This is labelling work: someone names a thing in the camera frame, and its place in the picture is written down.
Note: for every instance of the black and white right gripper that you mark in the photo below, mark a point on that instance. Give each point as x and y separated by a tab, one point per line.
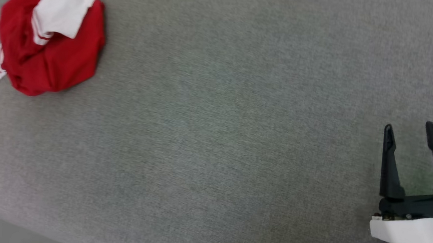
413	226

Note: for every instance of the red and white jersey garment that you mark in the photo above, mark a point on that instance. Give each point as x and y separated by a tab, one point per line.
57	60

